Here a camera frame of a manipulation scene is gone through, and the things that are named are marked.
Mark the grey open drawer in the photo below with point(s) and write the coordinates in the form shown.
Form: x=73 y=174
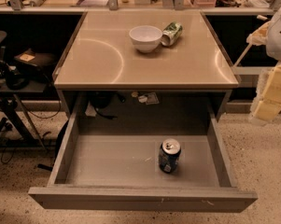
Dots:
x=113 y=164

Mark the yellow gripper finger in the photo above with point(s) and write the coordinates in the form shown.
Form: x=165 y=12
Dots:
x=267 y=103
x=259 y=36

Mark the white leaning rod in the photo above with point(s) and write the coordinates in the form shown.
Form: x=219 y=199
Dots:
x=259 y=17

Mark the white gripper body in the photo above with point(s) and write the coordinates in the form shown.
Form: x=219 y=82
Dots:
x=279 y=37

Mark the grey counter cabinet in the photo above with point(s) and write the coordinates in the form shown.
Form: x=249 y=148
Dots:
x=102 y=57

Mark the green soda can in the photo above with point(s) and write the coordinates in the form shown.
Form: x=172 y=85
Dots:
x=171 y=33

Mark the black bag with note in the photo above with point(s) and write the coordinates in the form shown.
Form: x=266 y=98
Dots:
x=38 y=66

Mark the white bowl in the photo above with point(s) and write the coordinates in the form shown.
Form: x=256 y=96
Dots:
x=145 y=38

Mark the blue pepsi can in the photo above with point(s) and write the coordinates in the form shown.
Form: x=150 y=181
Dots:
x=169 y=153

